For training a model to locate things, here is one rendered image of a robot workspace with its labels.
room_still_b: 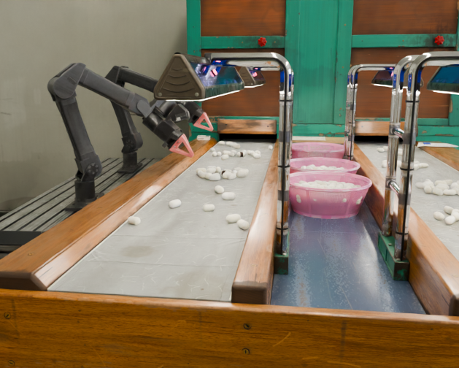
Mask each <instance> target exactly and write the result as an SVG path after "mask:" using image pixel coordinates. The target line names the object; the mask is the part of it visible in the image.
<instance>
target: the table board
mask: <svg viewBox="0 0 459 368"><path fill-rule="evenodd" d="M0 368H459V316H447V315H423V314H411V313H388V312H376V311H363V310H340V309H328V308H315V307H292V306H279V305H267V304H244V303H231V302H208V301H196V300H184V299H160V298H147V297H135V296H112V295H100V294H76V293H64V292H52V291H28V290H16V289H3V288H0Z"/></svg>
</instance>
